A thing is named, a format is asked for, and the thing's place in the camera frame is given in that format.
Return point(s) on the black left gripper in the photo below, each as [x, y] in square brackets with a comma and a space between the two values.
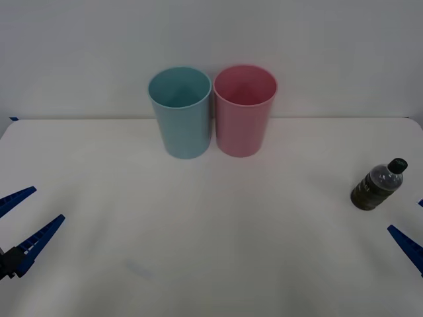
[1, 267]

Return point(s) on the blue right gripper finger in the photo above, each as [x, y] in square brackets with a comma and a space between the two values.
[411, 249]
[421, 203]

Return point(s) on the pink plastic bin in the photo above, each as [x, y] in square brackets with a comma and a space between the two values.
[241, 132]

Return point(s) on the pale blue plastic bin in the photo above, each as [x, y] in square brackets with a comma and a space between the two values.
[185, 132]

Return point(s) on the dark plastic bottle black cap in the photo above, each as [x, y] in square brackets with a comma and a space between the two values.
[373, 190]

